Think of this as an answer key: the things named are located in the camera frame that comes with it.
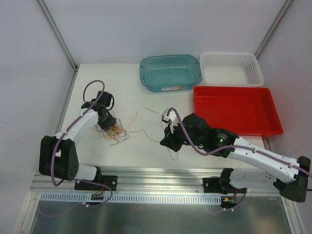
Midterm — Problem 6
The thin red wire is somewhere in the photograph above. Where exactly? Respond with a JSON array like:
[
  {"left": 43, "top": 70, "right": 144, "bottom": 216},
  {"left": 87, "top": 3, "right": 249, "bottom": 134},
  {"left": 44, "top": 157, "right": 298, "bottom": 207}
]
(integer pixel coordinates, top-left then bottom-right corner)
[{"left": 126, "top": 106, "right": 178, "bottom": 161}]

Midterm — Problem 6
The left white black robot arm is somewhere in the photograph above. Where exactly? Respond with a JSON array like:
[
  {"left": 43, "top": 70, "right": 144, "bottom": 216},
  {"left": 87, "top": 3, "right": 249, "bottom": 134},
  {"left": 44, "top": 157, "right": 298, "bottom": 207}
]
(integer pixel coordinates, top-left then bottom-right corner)
[{"left": 39, "top": 91, "right": 117, "bottom": 191}]

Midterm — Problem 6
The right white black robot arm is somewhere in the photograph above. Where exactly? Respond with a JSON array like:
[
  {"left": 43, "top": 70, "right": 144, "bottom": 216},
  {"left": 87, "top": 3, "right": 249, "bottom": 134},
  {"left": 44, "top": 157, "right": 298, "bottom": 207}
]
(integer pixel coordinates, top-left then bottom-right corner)
[{"left": 160, "top": 108, "right": 312, "bottom": 202}]

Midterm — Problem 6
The red plastic tray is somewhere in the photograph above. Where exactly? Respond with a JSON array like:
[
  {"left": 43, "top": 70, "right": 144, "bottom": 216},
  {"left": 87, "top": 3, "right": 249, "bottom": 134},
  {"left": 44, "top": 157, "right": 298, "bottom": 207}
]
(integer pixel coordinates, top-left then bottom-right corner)
[{"left": 193, "top": 86, "right": 283, "bottom": 137}]

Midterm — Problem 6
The teal transparent plastic bin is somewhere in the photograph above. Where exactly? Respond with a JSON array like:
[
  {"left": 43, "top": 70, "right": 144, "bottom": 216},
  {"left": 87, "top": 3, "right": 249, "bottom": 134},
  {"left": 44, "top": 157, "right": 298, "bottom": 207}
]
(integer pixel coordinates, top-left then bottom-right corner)
[{"left": 139, "top": 55, "right": 202, "bottom": 92}]

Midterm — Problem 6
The white perforated plastic basket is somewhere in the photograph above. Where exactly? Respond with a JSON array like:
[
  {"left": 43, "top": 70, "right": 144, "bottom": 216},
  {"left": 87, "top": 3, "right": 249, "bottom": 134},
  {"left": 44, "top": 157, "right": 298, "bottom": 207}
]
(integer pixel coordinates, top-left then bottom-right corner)
[{"left": 199, "top": 52, "right": 264, "bottom": 87}]

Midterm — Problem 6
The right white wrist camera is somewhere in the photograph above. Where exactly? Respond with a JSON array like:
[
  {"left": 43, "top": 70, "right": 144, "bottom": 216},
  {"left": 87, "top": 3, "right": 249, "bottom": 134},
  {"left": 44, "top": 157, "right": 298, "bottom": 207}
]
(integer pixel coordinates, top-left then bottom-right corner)
[{"left": 161, "top": 108, "right": 179, "bottom": 134}]

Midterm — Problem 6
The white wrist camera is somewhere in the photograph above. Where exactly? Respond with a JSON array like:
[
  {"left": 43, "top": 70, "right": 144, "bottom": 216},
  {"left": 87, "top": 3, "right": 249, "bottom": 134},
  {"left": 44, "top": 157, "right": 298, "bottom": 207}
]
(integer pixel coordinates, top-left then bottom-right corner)
[
  {"left": 79, "top": 108, "right": 94, "bottom": 117},
  {"left": 161, "top": 108, "right": 179, "bottom": 134}
]

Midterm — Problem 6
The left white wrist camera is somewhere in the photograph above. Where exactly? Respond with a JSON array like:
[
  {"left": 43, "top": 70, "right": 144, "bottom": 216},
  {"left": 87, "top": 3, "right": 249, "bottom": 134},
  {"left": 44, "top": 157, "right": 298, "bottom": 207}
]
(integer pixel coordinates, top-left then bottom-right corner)
[{"left": 79, "top": 108, "right": 94, "bottom": 117}]

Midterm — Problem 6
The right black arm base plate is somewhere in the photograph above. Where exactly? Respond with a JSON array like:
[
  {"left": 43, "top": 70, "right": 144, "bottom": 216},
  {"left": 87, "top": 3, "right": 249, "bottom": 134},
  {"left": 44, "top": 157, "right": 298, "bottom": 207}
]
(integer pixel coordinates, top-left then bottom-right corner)
[{"left": 202, "top": 177, "right": 246, "bottom": 195}]

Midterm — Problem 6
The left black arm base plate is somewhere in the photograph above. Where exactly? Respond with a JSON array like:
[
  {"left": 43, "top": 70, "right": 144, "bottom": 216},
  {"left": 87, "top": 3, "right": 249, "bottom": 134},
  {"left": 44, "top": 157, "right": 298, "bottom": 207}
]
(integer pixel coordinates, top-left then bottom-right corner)
[{"left": 74, "top": 175, "right": 118, "bottom": 191}]

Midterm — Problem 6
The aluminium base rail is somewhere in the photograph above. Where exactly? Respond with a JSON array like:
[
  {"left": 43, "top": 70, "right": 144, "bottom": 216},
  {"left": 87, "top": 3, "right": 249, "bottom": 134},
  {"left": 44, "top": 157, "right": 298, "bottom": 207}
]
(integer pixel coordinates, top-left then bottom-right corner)
[{"left": 30, "top": 166, "right": 280, "bottom": 196}]

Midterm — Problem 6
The white slotted cable duct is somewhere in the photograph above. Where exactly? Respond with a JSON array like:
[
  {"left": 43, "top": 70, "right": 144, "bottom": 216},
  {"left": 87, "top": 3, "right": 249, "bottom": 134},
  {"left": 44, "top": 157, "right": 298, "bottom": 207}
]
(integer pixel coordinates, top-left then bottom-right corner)
[{"left": 40, "top": 192, "right": 221, "bottom": 205}]

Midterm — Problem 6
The left aluminium frame post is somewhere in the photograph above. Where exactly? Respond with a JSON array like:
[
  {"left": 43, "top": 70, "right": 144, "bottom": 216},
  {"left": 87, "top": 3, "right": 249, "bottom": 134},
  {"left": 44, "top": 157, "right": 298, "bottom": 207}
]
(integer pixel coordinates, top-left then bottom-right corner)
[{"left": 36, "top": 0, "right": 78, "bottom": 71}]

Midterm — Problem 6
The aluminium frame post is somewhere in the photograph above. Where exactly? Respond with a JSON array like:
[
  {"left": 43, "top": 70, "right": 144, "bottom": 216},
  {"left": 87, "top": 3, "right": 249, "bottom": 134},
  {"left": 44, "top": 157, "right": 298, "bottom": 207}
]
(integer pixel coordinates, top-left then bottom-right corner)
[
  {"left": 254, "top": 0, "right": 294, "bottom": 59},
  {"left": 36, "top": 0, "right": 78, "bottom": 71}
]

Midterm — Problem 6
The right aluminium frame post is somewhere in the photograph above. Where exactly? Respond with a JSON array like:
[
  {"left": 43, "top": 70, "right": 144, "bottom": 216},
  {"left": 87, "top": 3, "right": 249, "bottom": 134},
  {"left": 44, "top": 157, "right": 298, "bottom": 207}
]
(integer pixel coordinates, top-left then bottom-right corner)
[{"left": 254, "top": 0, "right": 294, "bottom": 59}]

